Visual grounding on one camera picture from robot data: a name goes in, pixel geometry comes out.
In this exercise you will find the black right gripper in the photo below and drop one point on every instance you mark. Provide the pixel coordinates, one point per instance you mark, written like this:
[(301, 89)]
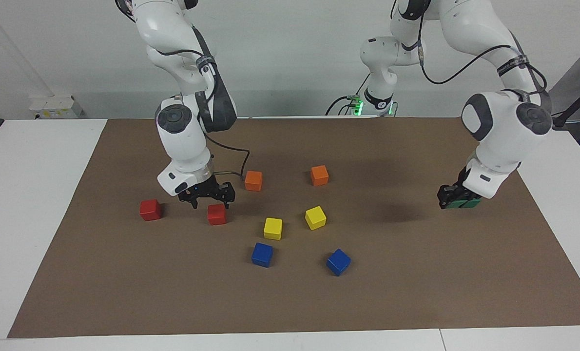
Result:
[(207, 189)]

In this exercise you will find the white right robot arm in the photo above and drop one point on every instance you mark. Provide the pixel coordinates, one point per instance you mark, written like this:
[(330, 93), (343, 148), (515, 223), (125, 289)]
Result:
[(183, 141)]

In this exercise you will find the yellow wooden block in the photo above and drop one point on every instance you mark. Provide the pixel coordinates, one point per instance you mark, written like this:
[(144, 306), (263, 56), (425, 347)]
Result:
[(273, 228), (315, 217)]

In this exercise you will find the orange wooden block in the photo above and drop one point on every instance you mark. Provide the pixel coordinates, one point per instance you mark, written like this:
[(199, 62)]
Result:
[(319, 175), (253, 180)]

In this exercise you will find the brown table mat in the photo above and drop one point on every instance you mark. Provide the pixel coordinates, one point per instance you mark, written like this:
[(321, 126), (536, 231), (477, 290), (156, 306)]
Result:
[(416, 292)]

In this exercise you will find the black tripod pole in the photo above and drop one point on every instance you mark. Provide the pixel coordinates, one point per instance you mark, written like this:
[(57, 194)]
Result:
[(575, 105)]

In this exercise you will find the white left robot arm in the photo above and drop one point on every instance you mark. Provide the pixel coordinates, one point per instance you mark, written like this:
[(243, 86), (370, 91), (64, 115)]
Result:
[(499, 141)]

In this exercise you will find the white power strip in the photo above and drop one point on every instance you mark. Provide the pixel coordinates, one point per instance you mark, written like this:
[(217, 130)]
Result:
[(56, 109)]

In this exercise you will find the red wooden block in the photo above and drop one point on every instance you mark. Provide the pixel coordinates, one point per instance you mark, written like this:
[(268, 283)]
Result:
[(150, 210), (217, 215)]

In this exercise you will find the green wooden block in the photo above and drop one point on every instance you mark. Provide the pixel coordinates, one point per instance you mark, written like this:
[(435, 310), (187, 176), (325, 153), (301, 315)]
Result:
[(471, 206), (471, 198)]

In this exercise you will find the blue wooden block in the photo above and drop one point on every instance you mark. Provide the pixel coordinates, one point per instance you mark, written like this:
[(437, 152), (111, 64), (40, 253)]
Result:
[(261, 254), (338, 262)]

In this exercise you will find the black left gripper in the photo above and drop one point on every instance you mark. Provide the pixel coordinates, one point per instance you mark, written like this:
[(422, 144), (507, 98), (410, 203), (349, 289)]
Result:
[(461, 181)]

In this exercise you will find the green lit connector block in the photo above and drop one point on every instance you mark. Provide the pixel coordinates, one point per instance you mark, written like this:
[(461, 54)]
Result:
[(356, 105)]

